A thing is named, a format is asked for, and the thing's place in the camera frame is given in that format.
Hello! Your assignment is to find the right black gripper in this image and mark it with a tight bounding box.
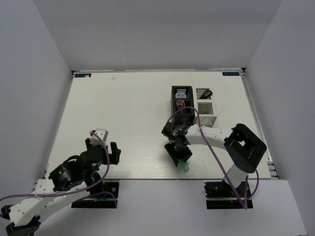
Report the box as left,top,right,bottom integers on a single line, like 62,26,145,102
165,140,193,166

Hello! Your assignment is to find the green translucent eraser pen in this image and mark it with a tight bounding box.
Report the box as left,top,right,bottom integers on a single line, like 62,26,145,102
179,160,189,173

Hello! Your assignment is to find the pink-capped crayon tube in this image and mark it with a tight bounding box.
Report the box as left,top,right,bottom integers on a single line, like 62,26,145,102
175,99,186,110

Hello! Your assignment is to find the green cap black highlighter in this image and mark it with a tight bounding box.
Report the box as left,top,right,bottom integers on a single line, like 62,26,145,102
207,90,213,99

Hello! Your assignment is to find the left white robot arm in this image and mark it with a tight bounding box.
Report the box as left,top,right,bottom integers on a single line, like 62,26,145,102
0,138,121,236

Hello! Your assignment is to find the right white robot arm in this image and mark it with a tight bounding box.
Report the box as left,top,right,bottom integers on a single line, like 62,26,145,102
161,122,267,198

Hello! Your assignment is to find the white metal organizer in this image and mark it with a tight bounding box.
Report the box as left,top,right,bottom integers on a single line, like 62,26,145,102
193,88,217,127

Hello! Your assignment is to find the black metal organizer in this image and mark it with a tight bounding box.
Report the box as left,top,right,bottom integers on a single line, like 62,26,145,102
171,86,195,125

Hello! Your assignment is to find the right blue table label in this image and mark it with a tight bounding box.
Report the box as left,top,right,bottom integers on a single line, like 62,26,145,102
222,72,240,76

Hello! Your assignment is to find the blue table label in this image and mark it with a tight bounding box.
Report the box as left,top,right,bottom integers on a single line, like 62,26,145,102
222,72,240,76
74,73,92,78

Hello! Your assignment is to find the left blue table label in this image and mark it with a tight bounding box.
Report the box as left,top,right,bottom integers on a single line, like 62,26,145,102
74,73,92,78

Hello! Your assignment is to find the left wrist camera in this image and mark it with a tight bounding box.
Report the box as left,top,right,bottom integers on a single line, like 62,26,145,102
90,128,108,146

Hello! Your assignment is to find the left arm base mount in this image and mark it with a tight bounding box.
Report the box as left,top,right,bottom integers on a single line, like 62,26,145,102
71,180,120,209

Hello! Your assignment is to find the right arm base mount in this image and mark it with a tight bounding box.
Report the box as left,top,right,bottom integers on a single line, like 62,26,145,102
204,181,253,210

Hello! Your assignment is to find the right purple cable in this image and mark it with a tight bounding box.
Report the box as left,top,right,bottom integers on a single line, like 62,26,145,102
167,106,259,210

